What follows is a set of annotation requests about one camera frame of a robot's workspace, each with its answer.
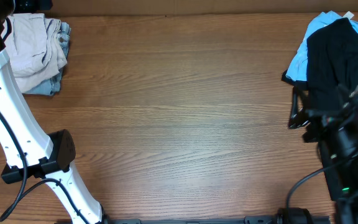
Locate folded light blue jeans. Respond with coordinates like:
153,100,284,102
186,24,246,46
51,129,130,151
25,22,71,96

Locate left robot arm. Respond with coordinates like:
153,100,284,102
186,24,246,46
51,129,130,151
0,1,108,223

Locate black garment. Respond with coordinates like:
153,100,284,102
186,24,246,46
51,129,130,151
281,17,358,202

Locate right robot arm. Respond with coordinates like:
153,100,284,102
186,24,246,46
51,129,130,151
277,85,358,223

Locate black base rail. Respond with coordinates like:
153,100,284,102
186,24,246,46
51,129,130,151
101,208,331,224

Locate beige khaki shorts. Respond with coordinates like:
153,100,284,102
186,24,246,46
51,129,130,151
4,13,67,93

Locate light blue shirt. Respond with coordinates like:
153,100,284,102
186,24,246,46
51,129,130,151
282,11,358,84

